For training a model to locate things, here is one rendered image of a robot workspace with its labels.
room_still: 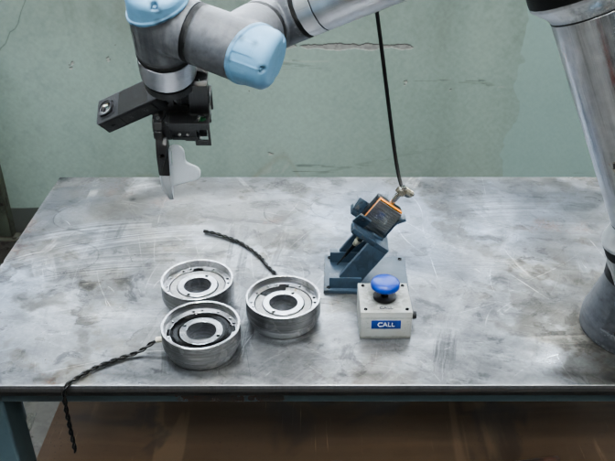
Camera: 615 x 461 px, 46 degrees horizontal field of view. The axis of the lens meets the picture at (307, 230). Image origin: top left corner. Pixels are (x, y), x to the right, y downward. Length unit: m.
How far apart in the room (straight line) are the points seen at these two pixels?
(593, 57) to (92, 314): 0.74
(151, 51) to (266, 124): 1.72
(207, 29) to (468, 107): 1.86
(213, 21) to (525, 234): 0.67
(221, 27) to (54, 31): 1.81
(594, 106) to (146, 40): 0.51
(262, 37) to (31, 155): 2.06
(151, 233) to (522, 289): 0.62
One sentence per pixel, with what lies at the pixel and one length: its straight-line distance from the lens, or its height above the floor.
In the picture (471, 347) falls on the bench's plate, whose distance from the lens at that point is 1.02.
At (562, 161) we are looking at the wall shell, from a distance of 2.84.
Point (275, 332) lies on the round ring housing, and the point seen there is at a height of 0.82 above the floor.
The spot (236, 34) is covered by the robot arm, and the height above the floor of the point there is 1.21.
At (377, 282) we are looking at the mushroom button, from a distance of 0.99.
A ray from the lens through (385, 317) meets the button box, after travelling 0.99.
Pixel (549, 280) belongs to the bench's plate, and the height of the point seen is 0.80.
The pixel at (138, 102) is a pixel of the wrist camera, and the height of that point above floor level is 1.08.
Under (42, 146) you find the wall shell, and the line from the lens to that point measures 2.82.
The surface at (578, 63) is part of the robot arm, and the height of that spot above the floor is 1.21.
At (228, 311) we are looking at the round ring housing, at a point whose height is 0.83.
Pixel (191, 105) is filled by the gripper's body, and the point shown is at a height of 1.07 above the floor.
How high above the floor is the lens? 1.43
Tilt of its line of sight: 30 degrees down
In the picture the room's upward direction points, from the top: straight up
